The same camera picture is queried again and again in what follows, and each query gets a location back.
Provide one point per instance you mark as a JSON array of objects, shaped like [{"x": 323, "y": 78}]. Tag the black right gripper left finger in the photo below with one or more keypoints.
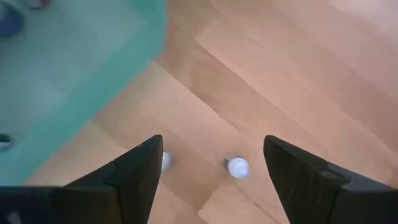
[{"x": 124, "y": 193}]

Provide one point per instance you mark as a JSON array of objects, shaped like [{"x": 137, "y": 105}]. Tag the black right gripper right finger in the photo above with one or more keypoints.
[{"x": 317, "y": 193}]

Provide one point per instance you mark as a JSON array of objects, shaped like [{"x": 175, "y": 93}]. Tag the blue-capped food coloring bottle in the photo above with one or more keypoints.
[{"x": 9, "y": 21}]

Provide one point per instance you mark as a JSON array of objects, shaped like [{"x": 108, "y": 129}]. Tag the teal translucent plastic bin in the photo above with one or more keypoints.
[{"x": 62, "y": 77}]

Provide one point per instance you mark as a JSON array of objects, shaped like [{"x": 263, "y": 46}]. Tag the small dark green dye bottle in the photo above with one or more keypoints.
[{"x": 166, "y": 161}]

